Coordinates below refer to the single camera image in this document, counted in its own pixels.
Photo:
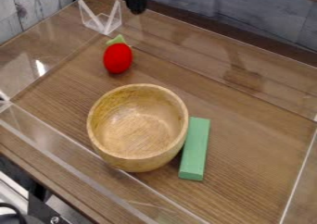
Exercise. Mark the red plush fruit green stem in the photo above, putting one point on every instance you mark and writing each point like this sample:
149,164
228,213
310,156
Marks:
119,55

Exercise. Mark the wooden bowl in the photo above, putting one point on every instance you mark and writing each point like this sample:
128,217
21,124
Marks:
137,126

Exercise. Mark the green rectangular block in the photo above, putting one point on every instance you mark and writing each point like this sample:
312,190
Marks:
195,152

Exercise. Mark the clear acrylic enclosure wall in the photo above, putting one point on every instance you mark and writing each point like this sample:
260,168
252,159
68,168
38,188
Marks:
256,92

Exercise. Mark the black metal clamp bracket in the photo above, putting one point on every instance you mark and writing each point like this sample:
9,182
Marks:
40,210

